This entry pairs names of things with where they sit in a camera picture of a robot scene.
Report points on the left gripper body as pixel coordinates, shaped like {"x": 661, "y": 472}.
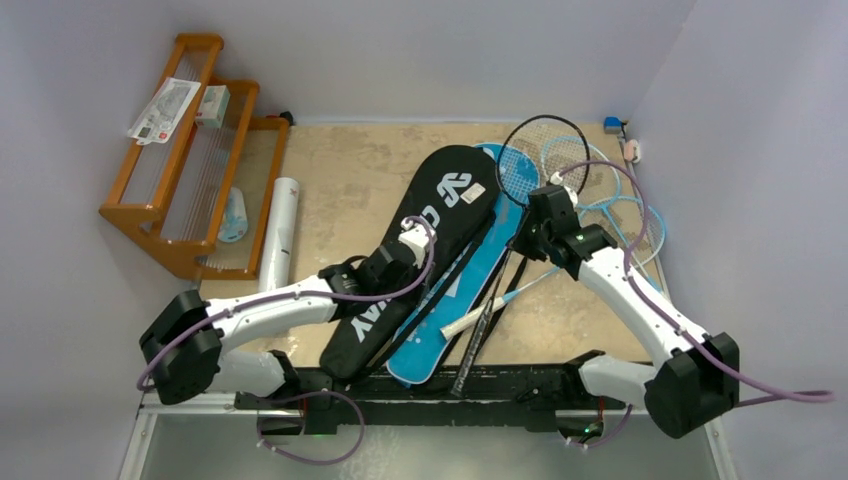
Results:
{"x": 408, "y": 282}

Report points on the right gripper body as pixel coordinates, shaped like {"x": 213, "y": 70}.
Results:
{"x": 538, "y": 216}

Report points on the blue racket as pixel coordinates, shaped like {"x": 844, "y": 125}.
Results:
{"x": 610, "y": 214}
{"x": 604, "y": 181}

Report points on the black Crossway racket bag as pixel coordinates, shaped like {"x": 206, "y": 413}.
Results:
{"x": 455, "y": 191}

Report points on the white shuttlecock tube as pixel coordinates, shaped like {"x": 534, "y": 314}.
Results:
{"x": 277, "y": 247}

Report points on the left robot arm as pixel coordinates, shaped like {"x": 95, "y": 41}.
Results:
{"x": 193, "y": 344}

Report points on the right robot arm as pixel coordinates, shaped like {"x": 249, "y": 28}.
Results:
{"x": 689, "y": 380}

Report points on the blue white wipes pack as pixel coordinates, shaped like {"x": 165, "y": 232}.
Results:
{"x": 234, "y": 223}

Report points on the blue racket bag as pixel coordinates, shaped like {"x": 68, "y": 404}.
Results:
{"x": 458, "y": 292}

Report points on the blue clip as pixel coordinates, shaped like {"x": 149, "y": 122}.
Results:
{"x": 613, "y": 125}

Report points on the wooden shelf rack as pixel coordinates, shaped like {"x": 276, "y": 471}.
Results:
{"x": 169, "y": 198}

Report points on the small white green box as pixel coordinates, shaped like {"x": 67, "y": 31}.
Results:
{"x": 212, "y": 109}

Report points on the white plastic package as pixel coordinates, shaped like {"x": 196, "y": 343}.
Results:
{"x": 163, "y": 114}

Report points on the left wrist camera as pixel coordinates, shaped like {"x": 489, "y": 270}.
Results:
{"x": 419, "y": 238}

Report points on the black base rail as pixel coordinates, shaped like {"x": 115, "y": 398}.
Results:
{"x": 538, "y": 398}

